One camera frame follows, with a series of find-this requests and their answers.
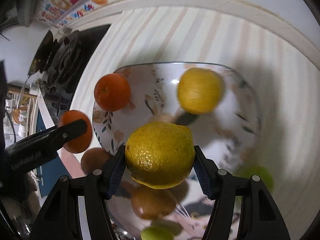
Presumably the orange mandarin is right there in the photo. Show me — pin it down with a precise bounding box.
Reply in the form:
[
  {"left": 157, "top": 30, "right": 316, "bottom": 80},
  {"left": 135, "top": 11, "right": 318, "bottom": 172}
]
[
  {"left": 57, "top": 110, "right": 93, "bottom": 154},
  {"left": 94, "top": 73, "right": 131, "bottom": 112}
]

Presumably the green lime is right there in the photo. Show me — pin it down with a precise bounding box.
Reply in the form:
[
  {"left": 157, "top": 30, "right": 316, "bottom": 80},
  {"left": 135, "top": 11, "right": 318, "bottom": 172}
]
[
  {"left": 236, "top": 165, "right": 274, "bottom": 192},
  {"left": 140, "top": 225, "right": 174, "bottom": 240}
]

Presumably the brown-red passion fruit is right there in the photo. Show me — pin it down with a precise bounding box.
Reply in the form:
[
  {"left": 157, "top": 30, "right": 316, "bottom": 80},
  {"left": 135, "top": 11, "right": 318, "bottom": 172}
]
[{"left": 80, "top": 147, "right": 113, "bottom": 175}]

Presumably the yellow-green lemon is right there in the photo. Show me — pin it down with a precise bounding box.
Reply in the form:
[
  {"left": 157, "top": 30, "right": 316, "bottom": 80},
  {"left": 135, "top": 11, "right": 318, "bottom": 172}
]
[{"left": 125, "top": 121, "right": 195, "bottom": 189}]

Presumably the yellow lemon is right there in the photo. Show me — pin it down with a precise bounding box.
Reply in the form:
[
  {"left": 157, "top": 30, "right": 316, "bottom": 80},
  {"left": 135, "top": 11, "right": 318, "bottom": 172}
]
[{"left": 177, "top": 68, "right": 225, "bottom": 115}]

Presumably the blue cabinet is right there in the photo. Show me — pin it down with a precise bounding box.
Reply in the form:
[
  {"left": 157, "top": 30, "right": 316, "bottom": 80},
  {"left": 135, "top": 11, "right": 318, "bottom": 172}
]
[{"left": 35, "top": 109, "right": 66, "bottom": 198}]

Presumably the black gas stove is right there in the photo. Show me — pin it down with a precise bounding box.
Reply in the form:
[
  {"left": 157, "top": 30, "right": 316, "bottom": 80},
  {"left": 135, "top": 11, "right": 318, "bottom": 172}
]
[{"left": 27, "top": 24, "right": 111, "bottom": 94}]

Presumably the floral ceramic oval plate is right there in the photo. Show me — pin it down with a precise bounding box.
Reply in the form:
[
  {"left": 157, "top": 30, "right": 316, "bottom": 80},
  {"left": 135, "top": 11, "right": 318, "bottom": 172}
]
[{"left": 92, "top": 62, "right": 262, "bottom": 239}]

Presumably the striped cat print mat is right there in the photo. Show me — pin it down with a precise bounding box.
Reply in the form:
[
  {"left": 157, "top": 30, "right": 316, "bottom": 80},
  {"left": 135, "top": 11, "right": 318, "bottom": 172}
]
[{"left": 71, "top": 7, "right": 319, "bottom": 239}]

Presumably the colourful wall sticker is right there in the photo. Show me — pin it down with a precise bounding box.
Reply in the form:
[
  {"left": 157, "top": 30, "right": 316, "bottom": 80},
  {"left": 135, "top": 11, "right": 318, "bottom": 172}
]
[{"left": 34, "top": 0, "right": 108, "bottom": 29}]

